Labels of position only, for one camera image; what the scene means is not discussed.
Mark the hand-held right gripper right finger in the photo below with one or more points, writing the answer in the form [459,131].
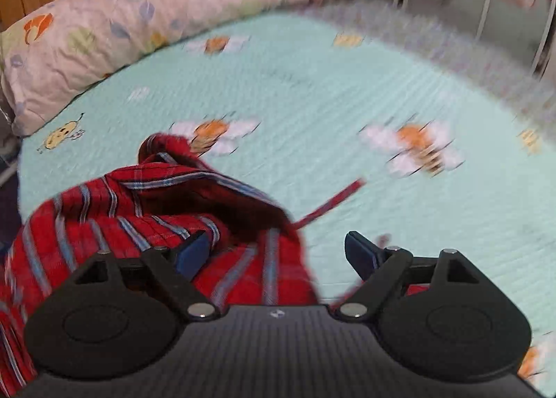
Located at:
[360,257]

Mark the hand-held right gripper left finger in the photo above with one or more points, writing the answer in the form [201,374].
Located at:
[195,252]

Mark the red plaid shirt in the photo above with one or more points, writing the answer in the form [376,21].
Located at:
[143,202]

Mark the mint quilted blanket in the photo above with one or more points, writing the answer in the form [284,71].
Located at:
[304,89]

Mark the pale floral pillow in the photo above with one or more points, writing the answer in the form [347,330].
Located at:
[108,33]

